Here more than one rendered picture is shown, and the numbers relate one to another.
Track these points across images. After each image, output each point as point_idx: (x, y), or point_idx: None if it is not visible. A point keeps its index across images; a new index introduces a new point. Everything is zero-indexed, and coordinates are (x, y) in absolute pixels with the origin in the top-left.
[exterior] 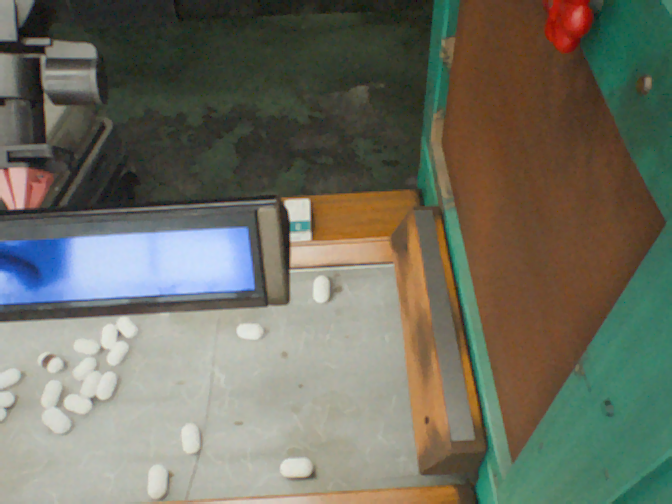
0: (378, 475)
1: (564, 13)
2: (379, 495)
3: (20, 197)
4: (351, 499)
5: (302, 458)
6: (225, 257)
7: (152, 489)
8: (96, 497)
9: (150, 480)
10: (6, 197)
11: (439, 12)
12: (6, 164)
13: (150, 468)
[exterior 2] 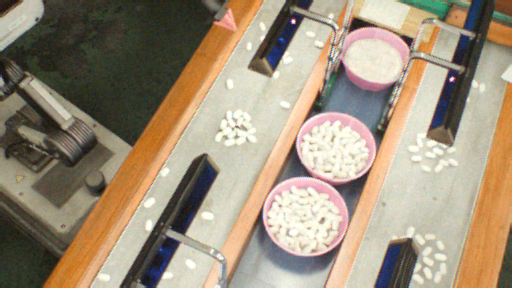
0: (340, 5)
1: None
2: (347, 3)
3: (232, 18)
4: (345, 8)
5: (329, 14)
6: None
7: (321, 43)
8: (314, 59)
9: (318, 43)
10: (230, 21)
11: None
12: (226, 11)
13: (312, 46)
